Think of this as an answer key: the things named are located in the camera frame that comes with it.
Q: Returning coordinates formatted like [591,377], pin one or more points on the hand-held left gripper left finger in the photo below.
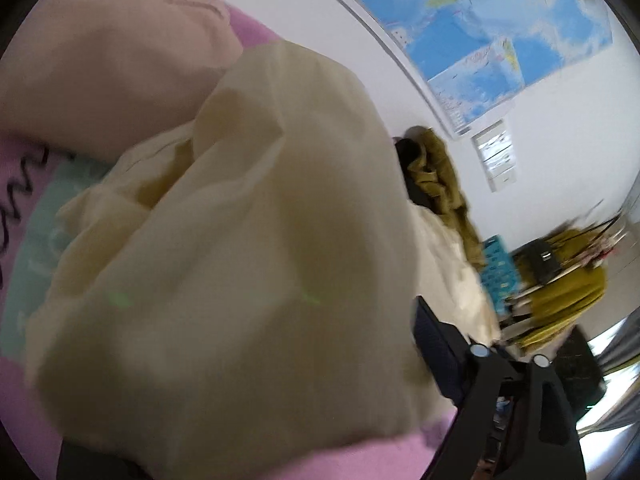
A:
[100,466]

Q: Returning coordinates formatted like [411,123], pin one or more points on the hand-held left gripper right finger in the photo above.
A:
[435,350]

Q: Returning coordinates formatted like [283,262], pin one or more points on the cream yellow jacket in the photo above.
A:
[250,260]

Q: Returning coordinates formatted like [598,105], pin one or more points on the blue plastic crate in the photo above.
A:
[500,275]

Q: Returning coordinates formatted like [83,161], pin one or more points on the small black bag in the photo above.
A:
[542,260]

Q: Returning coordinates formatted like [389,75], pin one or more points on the mustard yellow hanging garment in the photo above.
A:
[565,295]

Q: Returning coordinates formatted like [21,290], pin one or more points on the large black bag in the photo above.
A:
[577,370]

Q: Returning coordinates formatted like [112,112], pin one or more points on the olive green garment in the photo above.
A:
[445,185]

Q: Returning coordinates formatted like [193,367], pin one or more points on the peach beige garment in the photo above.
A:
[125,70]

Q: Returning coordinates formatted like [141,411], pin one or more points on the white wall paper sheet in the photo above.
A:
[495,157]

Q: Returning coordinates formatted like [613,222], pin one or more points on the wall map poster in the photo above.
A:
[500,25]

